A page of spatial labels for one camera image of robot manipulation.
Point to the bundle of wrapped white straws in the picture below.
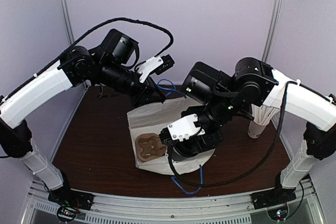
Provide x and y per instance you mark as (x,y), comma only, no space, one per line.
(263,114)

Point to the white cup holding straws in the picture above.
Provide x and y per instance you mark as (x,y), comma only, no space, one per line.
(256,129)

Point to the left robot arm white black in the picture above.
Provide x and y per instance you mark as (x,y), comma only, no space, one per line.
(104,64)

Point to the aluminium front rail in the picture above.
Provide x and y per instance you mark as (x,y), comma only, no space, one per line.
(234,208)

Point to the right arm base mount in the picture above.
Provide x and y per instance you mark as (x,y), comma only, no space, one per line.
(272,197)

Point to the left aluminium frame post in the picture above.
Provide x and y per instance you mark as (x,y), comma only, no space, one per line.
(67,21)

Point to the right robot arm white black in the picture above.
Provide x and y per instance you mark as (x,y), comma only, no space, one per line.
(255,83)

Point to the brown cardboard cup carrier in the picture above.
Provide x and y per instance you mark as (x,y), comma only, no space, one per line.
(148,147)

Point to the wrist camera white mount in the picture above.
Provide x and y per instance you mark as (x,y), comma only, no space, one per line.
(182,129)
(157,65)

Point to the blue checkered paper bag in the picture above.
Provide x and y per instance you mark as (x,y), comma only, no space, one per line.
(153,129)

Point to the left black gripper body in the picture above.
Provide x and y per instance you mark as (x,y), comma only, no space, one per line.
(136,97)

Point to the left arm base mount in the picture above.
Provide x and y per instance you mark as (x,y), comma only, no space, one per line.
(76,200)

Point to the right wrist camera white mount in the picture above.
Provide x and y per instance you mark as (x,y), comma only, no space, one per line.
(182,129)

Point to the aluminium frame post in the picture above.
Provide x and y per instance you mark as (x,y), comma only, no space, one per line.
(67,21)
(272,29)

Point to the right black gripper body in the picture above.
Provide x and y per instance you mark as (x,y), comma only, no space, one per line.
(209,141)

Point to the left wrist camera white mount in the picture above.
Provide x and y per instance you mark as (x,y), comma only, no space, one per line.
(157,65)

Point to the single black paper coffee cup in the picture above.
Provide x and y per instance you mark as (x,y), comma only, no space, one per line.
(187,149)

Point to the right aluminium frame post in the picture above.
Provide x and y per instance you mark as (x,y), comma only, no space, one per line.
(272,29)

